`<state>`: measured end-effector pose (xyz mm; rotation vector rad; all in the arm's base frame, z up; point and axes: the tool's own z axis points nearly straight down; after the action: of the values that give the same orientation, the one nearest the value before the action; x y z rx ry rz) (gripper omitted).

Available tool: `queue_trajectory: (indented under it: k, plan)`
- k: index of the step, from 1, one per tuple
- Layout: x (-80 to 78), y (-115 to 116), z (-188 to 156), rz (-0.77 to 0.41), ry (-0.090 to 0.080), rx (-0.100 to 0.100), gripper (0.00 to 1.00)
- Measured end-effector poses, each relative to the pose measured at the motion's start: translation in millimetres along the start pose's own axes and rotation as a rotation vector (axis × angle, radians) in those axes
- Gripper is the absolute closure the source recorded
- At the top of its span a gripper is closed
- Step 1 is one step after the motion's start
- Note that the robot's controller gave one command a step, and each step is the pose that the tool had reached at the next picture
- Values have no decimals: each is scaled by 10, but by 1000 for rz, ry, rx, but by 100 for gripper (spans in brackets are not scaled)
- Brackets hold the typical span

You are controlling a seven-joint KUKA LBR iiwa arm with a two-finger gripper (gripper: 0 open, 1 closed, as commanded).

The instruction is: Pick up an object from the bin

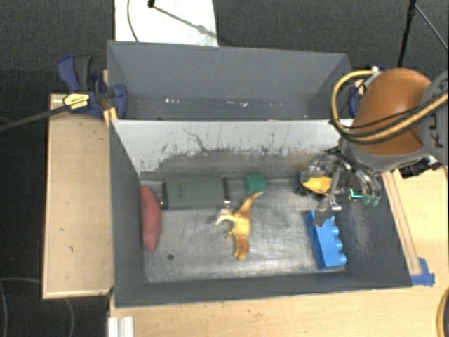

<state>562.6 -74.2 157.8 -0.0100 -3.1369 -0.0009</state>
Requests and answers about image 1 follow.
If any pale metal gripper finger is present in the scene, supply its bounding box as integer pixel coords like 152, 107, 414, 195
300, 154, 338, 183
315, 194, 343, 226

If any small yellow toy piece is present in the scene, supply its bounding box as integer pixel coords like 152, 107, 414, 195
302, 176, 333, 195

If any blue toy building brick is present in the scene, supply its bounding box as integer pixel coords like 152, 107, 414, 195
304, 209, 349, 271

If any small green cup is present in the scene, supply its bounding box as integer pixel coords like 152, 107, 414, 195
243, 173, 268, 194

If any yellow toy animal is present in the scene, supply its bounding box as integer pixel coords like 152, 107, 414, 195
214, 191, 264, 262

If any grey metal bin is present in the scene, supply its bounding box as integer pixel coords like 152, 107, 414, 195
106, 39, 413, 308

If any dark green flat block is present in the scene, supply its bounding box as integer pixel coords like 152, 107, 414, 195
161, 176, 231, 211

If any pale wood flat board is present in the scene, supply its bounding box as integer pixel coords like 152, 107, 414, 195
41, 93, 115, 300

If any black cylinder on white bracket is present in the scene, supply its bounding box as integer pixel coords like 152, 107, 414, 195
398, 155, 443, 179

